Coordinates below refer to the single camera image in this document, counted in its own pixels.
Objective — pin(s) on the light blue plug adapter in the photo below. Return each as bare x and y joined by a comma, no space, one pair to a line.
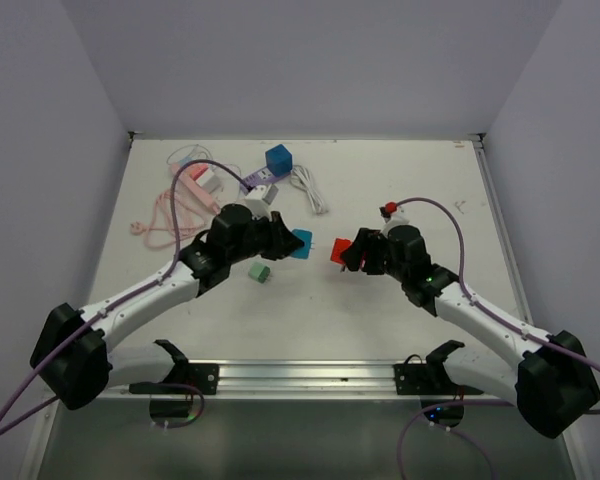
306,239

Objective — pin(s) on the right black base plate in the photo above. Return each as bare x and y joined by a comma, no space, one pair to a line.
424,380

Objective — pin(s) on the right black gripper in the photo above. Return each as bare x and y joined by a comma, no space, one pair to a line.
367,240

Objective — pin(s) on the red cube socket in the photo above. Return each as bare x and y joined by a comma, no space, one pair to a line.
340,245

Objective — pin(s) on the pink power strip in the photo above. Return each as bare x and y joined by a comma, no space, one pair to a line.
206,199

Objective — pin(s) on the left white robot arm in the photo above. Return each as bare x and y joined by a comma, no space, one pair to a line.
74,353

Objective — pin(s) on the white charger on pink strip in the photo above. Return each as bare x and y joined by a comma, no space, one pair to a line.
209,181

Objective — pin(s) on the coral plug on pink strip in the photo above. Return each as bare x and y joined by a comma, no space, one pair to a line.
195,172

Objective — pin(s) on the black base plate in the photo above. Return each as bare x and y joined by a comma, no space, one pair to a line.
204,376
424,380

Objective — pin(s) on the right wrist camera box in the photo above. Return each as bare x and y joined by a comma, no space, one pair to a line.
393,216

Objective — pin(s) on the green plug adapter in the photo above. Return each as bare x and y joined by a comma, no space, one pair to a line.
259,272

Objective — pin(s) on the blue cube plug adapter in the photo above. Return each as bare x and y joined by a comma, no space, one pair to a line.
279,160

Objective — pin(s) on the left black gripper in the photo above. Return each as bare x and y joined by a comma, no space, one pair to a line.
282,240

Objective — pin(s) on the aluminium front rail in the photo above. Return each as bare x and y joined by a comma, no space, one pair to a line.
300,377

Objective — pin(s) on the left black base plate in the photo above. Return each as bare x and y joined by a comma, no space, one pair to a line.
204,376

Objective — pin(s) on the purple power strip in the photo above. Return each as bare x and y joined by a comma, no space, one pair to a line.
262,176

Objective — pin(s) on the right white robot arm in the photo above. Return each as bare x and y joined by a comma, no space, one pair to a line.
542,375

